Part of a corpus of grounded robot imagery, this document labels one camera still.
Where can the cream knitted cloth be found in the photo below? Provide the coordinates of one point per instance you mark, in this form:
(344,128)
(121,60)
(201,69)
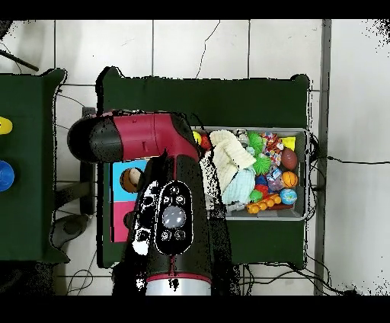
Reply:
(231,152)

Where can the crushed clear plastic bottle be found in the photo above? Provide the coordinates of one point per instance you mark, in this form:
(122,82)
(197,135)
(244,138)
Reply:
(274,180)

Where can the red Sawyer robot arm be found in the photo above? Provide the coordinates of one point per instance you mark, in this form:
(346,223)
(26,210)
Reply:
(146,137)

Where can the wooden box with three holes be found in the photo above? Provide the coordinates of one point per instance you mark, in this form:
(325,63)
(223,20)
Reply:
(120,195)

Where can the shallow mesh bin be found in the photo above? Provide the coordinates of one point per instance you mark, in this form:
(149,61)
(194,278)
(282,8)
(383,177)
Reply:
(300,210)

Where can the yellow tennis ball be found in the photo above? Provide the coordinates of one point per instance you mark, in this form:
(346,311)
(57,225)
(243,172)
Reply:
(197,137)

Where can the light blue knitted cloth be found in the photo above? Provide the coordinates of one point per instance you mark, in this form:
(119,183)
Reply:
(240,187)

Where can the dark green tablecloth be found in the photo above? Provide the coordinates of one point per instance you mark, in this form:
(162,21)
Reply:
(243,100)
(24,213)

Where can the brown mini football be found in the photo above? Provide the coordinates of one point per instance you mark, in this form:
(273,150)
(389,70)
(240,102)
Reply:
(289,158)

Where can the orange mini basketball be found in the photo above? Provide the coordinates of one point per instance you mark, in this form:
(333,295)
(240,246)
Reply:
(289,179)

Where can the blue green globe ball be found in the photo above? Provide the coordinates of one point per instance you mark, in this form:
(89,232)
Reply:
(288,196)

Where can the black upright panel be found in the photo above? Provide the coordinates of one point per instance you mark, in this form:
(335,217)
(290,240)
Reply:
(88,189)

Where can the grey stand base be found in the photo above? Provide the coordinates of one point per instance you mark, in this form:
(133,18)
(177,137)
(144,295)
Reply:
(70,228)

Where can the blue plastic cup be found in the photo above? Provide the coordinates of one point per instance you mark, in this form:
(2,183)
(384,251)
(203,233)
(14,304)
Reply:
(6,176)

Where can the yellow plastic cup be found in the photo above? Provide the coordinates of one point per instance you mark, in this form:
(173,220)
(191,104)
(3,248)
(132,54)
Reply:
(4,125)

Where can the dark thin rod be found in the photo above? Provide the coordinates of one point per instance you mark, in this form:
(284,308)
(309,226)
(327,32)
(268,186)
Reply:
(21,61)

